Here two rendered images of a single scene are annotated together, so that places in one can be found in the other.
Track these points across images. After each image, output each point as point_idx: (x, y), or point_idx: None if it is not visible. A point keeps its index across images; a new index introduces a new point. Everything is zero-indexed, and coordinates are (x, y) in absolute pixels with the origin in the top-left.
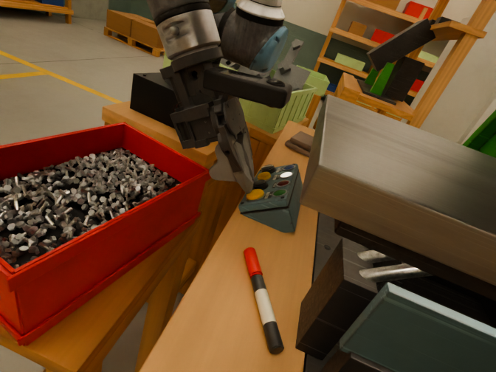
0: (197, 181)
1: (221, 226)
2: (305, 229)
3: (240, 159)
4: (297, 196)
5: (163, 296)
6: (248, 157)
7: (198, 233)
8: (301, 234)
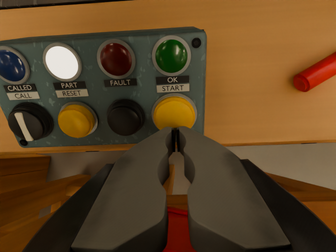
0: (187, 248)
1: (4, 185)
2: (157, 16)
3: (233, 181)
4: (105, 33)
5: (170, 188)
6: (156, 167)
7: (42, 202)
8: (178, 20)
